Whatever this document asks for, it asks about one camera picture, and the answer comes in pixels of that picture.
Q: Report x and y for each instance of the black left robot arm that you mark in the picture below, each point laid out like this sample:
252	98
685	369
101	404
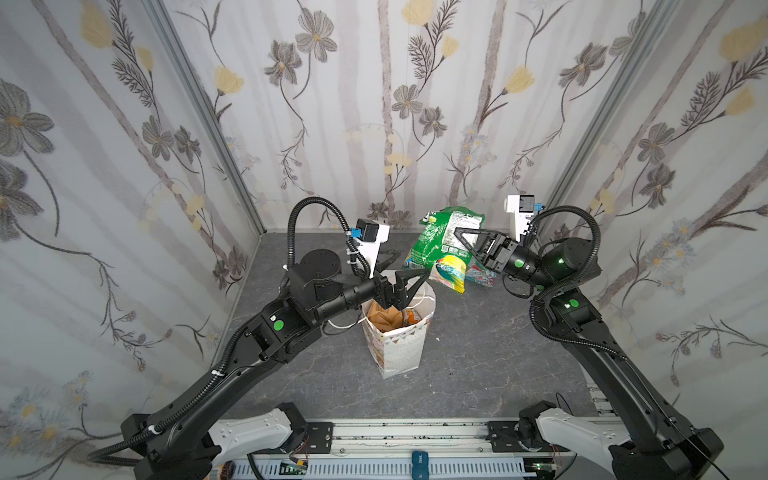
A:
176	442

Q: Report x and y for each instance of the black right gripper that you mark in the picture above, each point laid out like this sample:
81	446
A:
494	251

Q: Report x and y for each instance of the orange snack packet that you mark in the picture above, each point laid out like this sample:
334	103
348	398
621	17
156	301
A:
390	319

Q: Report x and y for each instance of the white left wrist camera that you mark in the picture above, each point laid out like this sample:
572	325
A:
368	236

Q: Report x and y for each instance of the small green circuit board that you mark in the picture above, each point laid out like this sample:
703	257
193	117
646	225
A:
297	468

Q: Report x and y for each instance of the white perforated cable tray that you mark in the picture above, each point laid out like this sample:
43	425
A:
396	468

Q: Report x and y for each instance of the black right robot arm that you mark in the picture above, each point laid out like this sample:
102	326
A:
654	441

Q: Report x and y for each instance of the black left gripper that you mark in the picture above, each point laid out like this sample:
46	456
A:
387	285

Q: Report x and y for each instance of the green snack packet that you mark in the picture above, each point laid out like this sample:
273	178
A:
439	250

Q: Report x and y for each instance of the white patterned paper bag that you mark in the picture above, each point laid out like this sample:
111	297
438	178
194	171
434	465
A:
399	351

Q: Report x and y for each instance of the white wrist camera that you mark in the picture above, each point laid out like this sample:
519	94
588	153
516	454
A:
522	208
368	236

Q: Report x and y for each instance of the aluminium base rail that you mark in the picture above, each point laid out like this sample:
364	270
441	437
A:
408	437

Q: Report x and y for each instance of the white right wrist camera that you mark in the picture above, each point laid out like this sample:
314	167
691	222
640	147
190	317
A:
522	208

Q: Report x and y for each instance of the teal Fox's candy packet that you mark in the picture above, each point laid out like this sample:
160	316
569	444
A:
480	275

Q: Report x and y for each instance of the blue clip on tray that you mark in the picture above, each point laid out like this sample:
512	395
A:
420	465

